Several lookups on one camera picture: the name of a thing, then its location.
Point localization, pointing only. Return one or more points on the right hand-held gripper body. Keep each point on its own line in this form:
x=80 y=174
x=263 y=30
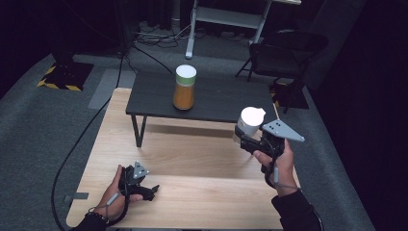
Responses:
x=272 y=141

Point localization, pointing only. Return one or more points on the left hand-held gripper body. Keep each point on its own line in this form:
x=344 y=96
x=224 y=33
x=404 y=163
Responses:
x=134 y=181

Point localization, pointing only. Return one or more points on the white bottle with spout lid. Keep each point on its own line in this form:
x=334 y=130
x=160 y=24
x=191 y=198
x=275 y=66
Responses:
x=250 y=120

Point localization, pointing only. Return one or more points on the small black table shelf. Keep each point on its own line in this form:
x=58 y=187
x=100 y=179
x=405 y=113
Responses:
x=218 y=96

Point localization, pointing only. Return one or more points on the orange bottle with white cap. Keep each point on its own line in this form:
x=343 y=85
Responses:
x=184 y=89

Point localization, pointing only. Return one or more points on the person's left hand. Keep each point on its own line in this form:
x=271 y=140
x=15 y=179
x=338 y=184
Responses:
x=114 y=199

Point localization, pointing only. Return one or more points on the person's right hand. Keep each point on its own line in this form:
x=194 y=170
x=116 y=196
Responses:
x=282 y=166

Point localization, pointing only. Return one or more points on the grey tape strip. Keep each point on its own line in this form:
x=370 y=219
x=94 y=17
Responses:
x=78 y=196

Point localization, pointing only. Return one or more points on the black folding chair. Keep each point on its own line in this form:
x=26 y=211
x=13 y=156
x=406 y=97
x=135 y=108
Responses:
x=285 y=54

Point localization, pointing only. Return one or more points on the black stand base hazard tape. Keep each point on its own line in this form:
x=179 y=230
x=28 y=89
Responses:
x=65 y=75

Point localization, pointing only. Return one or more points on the black stand pole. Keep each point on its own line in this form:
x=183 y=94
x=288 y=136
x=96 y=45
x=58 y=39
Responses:
x=123 y=24

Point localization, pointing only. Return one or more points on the white desk frame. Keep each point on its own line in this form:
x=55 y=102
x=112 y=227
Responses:
x=224 y=17

